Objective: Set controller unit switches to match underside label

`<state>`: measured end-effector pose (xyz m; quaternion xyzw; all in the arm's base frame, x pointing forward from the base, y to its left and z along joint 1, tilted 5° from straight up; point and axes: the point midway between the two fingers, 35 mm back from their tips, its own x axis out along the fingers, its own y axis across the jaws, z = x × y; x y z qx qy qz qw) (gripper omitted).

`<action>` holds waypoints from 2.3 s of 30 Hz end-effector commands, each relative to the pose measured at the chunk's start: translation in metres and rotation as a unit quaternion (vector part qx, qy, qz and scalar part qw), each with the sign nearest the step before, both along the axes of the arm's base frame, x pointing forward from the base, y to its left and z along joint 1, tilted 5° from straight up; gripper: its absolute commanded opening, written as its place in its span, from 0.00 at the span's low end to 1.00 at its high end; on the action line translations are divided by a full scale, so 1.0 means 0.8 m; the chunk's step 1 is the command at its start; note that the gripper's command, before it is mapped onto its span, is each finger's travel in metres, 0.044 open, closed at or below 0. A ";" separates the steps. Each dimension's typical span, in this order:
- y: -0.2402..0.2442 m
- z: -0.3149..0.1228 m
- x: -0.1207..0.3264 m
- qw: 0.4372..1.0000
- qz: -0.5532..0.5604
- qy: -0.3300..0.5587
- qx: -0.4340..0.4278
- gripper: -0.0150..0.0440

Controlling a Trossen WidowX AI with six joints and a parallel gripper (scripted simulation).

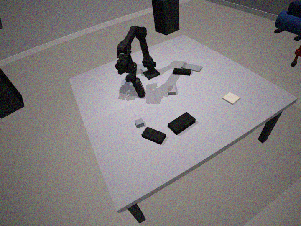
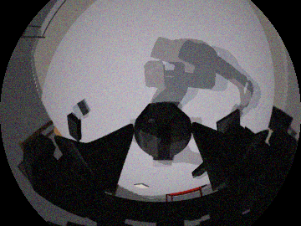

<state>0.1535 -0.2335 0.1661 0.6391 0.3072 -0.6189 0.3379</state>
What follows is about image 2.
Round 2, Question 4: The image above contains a beige flat rectangular block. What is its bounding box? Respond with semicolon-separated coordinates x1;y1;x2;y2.
134;183;148;189

